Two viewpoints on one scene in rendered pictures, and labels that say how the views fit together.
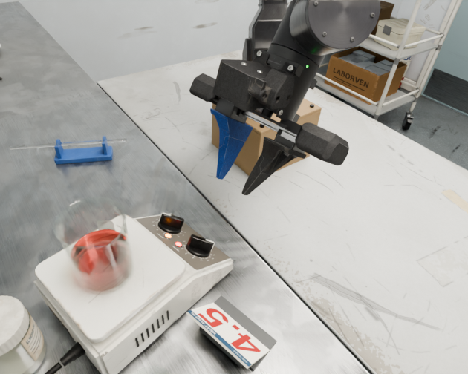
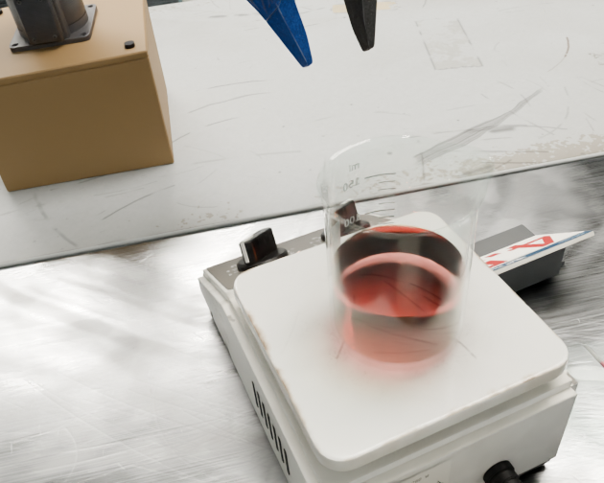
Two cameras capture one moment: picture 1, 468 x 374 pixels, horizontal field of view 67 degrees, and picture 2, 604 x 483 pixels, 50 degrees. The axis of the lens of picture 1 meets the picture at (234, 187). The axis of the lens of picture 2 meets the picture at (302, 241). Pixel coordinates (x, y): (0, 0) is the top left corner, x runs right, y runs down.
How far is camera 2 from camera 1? 37 cm
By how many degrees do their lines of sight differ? 43
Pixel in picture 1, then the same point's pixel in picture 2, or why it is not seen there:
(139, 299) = (488, 279)
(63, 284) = (408, 401)
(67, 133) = not seen: outside the picture
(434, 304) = (505, 80)
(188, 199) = (149, 263)
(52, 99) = not seen: outside the picture
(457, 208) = not seen: hidden behind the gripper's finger
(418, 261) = (436, 68)
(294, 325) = (498, 202)
